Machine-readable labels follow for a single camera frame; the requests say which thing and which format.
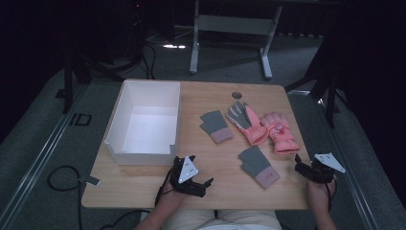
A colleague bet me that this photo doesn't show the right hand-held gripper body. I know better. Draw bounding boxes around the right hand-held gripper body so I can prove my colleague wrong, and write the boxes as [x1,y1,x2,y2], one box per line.
[304,152,347,185]

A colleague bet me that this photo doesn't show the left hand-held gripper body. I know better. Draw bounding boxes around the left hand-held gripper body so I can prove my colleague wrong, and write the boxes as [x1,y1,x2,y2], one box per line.
[169,154,206,196]

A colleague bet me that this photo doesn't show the pink glove with red print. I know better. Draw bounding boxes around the pink glove with red print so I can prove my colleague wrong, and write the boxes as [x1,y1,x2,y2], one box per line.
[259,111,301,156]

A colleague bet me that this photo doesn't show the grey fingerless glove pink cuff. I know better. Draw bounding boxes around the grey fingerless glove pink cuff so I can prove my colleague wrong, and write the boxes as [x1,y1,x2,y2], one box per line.
[199,109,235,145]
[237,145,281,190]

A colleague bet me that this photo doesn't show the white box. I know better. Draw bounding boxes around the white box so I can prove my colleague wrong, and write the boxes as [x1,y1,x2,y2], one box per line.
[103,79,182,167]

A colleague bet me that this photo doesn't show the pink glove with grey palm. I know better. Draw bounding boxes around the pink glove with grey palm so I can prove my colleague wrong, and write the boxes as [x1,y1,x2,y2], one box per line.
[225,101,269,147]

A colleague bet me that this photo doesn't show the person's left hand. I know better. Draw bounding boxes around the person's left hand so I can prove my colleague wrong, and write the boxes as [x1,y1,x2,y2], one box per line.
[158,187,188,210]

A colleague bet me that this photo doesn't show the person's right hand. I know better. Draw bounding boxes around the person's right hand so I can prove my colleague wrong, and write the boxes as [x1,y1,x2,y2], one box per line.
[306,177,338,212]

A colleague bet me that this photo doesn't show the person's beige trousers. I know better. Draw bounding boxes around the person's beige trousers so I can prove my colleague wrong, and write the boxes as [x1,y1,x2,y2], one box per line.
[159,209,283,230]

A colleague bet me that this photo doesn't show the black stand with angled legs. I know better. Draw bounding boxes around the black stand with angled legs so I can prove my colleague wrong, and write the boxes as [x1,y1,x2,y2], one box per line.
[284,37,342,129]

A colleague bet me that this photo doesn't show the metal table edge clip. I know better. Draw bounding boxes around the metal table edge clip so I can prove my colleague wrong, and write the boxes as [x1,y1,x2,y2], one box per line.
[78,174,102,188]

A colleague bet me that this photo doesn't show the black tripod stand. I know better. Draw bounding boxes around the black tripod stand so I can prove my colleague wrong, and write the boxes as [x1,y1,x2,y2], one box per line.
[55,47,128,115]

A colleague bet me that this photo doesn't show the dark equipment stand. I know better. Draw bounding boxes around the dark equipment stand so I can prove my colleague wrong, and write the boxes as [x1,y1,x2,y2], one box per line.
[126,0,148,66]

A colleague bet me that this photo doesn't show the metal floor rail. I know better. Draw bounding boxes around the metal floor rail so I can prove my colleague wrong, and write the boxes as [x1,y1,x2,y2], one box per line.
[286,90,381,230]
[0,84,89,226]

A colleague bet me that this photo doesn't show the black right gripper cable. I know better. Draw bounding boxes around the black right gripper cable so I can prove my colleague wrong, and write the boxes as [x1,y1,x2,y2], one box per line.
[324,178,338,213]

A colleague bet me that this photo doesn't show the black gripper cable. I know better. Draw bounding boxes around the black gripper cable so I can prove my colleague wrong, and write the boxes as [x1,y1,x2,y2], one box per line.
[324,178,338,213]
[154,168,176,207]

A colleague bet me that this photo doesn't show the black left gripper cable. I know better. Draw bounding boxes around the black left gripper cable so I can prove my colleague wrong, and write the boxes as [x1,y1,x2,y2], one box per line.
[154,168,176,207]

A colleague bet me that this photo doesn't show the black background cables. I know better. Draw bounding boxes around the black background cables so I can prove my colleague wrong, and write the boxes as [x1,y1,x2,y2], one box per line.
[140,41,158,81]

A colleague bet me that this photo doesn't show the black looped floor cable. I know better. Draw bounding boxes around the black looped floor cable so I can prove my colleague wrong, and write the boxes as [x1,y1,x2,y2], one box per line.
[47,165,84,230]

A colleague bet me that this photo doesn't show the grey metal desk frame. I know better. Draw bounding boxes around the grey metal desk frame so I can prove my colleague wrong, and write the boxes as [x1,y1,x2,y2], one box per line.
[189,0,283,81]

